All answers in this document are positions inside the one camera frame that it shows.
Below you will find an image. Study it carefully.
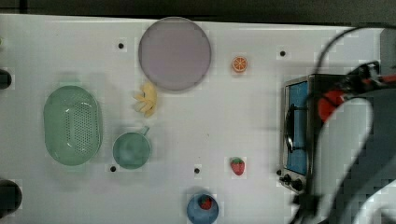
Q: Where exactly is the black red gripper body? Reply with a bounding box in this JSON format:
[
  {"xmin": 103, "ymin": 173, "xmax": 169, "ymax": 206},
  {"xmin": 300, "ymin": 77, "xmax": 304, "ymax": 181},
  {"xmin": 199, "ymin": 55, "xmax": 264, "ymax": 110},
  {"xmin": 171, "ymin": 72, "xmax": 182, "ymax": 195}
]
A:
[{"xmin": 339, "ymin": 61, "xmax": 396, "ymax": 95}]

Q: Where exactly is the red plush ketchup bottle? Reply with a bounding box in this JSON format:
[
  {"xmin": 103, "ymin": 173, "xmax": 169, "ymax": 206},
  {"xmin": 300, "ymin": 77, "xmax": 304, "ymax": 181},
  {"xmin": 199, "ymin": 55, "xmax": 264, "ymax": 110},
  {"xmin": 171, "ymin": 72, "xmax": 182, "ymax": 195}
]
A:
[{"xmin": 318, "ymin": 90, "xmax": 344, "ymax": 122}]

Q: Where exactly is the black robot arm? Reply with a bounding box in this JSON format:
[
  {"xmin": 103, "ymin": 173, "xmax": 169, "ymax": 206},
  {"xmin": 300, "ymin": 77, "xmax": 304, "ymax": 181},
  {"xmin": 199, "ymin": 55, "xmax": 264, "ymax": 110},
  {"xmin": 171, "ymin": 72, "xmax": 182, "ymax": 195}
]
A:
[{"xmin": 297, "ymin": 62, "xmax": 396, "ymax": 224}]

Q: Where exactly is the silver toaster oven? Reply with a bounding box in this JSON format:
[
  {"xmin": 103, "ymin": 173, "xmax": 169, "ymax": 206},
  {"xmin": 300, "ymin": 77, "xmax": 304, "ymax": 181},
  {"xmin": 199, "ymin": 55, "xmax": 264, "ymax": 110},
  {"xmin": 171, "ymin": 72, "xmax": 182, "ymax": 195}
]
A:
[{"xmin": 276, "ymin": 74, "xmax": 343, "ymax": 193}]

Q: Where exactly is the orange slice toy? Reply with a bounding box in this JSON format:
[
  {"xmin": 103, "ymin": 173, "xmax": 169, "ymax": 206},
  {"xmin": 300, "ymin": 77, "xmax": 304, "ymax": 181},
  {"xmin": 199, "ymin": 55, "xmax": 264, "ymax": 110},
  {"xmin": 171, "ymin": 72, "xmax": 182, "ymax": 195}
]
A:
[{"xmin": 232, "ymin": 56, "xmax": 248, "ymax": 73}]

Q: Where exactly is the red toy strawberry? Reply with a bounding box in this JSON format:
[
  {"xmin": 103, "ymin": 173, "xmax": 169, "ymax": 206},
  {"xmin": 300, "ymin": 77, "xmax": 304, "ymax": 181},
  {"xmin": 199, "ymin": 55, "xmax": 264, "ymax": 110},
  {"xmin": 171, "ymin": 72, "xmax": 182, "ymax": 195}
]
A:
[{"xmin": 230, "ymin": 158, "xmax": 245, "ymax": 175}]

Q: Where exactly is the purple round plate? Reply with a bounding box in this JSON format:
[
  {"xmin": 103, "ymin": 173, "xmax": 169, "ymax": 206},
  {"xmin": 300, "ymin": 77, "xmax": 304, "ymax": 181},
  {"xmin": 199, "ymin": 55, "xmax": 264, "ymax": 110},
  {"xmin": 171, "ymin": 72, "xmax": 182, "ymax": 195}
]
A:
[{"xmin": 138, "ymin": 17, "xmax": 211, "ymax": 91}]

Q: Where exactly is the strawberry inside blue cup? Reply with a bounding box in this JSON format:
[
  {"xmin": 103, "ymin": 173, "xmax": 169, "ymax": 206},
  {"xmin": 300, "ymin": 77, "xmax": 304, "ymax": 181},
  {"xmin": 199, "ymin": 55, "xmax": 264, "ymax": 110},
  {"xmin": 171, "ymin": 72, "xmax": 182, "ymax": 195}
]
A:
[{"xmin": 199, "ymin": 195, "xmax": 213, "ymax": 210}]

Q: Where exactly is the blue cup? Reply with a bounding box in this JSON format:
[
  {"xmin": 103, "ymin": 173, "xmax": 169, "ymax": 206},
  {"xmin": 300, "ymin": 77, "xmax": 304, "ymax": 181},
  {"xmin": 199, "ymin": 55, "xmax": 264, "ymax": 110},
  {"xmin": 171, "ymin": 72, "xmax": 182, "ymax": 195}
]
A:
[{"xmin": 186, "ymin": 193, "xmax": 219, "ymax": 224}]

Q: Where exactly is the peeled banana toy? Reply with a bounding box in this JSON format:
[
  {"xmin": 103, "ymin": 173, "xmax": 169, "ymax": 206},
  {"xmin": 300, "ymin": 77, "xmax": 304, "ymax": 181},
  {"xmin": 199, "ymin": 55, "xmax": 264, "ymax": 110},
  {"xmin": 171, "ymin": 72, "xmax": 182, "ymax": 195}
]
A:
[{"xmin": 134, "ymin": 82, "xmax": 157, "ymax": 118}]

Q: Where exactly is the green perforated colander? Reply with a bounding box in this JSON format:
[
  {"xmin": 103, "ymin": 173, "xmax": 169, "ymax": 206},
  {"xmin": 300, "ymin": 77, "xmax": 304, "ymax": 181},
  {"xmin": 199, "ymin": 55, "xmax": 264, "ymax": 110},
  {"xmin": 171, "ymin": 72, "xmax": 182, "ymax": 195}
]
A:
[{"xmin": 43, "ymin": 86, "xmax": 103, "ymax": 166}]

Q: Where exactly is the black cylinder upper left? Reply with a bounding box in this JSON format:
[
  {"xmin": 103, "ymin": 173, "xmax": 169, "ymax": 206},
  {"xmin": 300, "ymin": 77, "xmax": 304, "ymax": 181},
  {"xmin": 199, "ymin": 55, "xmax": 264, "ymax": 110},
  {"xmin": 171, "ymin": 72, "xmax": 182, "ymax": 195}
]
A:
[{"xmin": 0, "ymin": 69, "xmax": 12, "ymax": 90}]

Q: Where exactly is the black cylinder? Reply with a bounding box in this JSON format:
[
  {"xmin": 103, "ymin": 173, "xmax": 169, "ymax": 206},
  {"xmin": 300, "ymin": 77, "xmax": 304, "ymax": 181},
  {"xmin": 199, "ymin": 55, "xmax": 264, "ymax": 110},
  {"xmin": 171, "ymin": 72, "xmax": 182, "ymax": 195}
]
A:
[
  {"xmin": 0, "ymin": 69, "xmax": 12, "ymax": 90},
  {"xmin": 0, "ymin": 179, "xmax": 22, "ymax": 217}
]

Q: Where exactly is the black cylinder lower left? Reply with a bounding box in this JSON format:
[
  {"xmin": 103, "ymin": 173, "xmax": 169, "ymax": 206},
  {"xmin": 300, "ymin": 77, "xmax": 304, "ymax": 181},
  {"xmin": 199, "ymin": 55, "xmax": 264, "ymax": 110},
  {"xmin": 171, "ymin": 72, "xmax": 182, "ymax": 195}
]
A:
[{"xmin": 0, "ymin": 179, "xmax": 22, "ymax": 217}]

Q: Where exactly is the black cable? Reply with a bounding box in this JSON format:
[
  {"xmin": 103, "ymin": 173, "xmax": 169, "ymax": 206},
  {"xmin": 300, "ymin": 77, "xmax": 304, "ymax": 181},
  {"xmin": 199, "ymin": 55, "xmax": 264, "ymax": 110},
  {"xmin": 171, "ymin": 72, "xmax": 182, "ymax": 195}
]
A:
[{"xmin": 289, "ymin": 24, "xmax": 396, "ymax": 224}]

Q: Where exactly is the green cup with handle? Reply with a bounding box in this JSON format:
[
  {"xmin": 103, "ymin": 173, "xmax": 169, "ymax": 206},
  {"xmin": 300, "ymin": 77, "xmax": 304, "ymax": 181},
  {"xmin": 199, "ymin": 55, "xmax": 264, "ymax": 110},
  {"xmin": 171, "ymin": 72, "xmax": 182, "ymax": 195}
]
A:
[{"xmin": 112, "ymin": 126, "xmax": 151, "ymax": 170}]

